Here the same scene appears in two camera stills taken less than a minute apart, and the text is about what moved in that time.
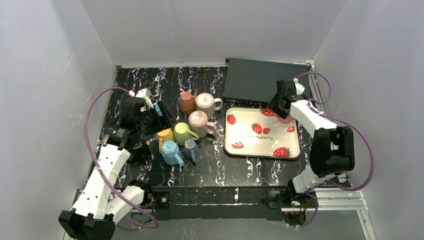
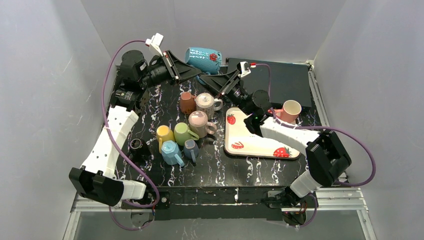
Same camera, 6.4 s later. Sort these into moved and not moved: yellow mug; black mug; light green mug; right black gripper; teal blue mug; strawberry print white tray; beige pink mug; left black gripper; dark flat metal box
Moved: left black gripper; right black gripper; teal blue mug
Not moved: black mug; strawberry print white tray; dark flat metal box; beige pink mug; light green mug; yellow mug
